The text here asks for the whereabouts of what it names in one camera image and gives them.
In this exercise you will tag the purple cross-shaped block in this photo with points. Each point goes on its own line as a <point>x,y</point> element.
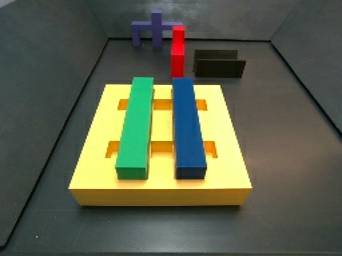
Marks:
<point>157,26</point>

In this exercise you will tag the yellow slotted board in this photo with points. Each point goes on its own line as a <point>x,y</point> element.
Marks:
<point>96,185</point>

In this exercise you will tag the green long bar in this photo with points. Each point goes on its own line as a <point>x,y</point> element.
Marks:
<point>134,150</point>

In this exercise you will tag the blue long bar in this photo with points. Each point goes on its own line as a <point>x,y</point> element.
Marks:
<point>190,156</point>

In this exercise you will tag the red U-shaped block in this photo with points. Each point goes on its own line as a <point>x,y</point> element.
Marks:
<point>178,52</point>

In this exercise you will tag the black metal bracket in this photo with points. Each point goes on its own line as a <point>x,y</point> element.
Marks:
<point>219,64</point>

